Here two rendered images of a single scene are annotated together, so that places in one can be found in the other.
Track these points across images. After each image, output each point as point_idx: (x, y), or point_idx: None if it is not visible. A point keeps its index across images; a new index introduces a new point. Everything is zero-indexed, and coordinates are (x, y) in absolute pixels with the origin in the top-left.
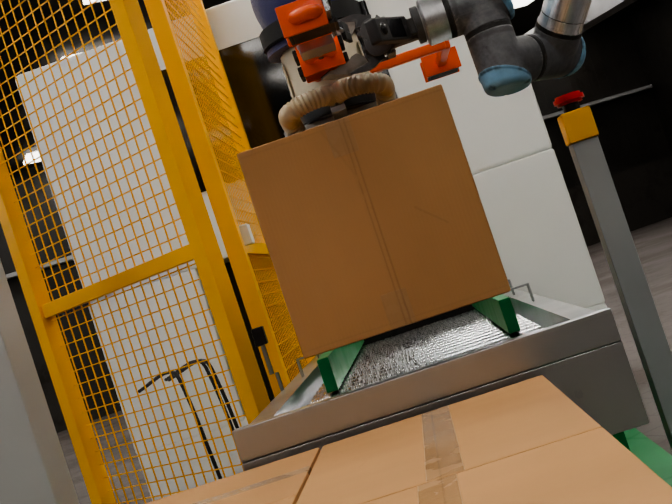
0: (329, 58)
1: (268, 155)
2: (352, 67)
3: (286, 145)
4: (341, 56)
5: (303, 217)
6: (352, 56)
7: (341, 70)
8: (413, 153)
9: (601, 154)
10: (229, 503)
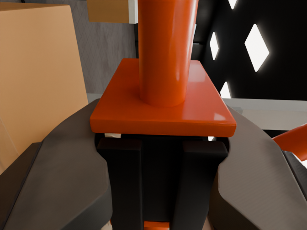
0: (138, 90)
1: (32, 5)
2: (55, 153)
3: (17, 6)
4: (124, 113)
5: None
6: (103, 168)
7: (79, 121)
8: None
9: None
10: None
